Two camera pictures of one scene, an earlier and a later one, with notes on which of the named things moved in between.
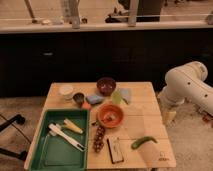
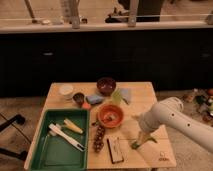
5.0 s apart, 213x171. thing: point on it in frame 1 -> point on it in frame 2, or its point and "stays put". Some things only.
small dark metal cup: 78,98 stays put
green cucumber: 141,141 stays put
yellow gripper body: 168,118 -> 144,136
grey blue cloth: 125,93 stays put
